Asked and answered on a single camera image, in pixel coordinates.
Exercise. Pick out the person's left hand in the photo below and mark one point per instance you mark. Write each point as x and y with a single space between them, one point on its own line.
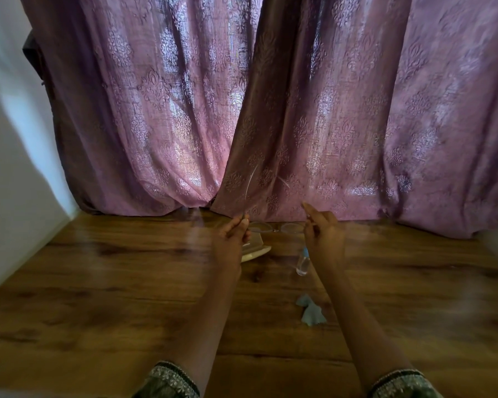
227 248

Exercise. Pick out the person's right hand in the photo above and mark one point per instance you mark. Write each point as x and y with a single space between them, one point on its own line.
325 244

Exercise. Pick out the person's left thumb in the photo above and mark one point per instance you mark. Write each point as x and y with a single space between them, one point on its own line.
242 227

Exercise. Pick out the person's right thumb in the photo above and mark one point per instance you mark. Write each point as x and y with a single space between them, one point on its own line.
309 230

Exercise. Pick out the thin-rimmed eyeglasses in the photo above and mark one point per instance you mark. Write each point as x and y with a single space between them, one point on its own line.
292 227

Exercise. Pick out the person's left forearm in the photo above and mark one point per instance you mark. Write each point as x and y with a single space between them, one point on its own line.
205 323

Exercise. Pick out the person's right forearm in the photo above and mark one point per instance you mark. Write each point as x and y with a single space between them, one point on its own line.
355 323

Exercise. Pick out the cream eyeglasses case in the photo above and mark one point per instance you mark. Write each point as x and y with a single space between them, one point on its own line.
255 250

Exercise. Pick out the small clear spray bottle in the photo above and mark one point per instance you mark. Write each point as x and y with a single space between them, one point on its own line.
303 263

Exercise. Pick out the light blue cleaning cloth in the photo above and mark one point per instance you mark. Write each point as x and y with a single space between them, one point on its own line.
312 312

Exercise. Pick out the mauve patterned curtain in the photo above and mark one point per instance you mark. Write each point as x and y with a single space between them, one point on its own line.
149 99
377 111

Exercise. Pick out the green embroidered sleeve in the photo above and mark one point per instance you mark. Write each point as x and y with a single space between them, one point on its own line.
170 383
404 385

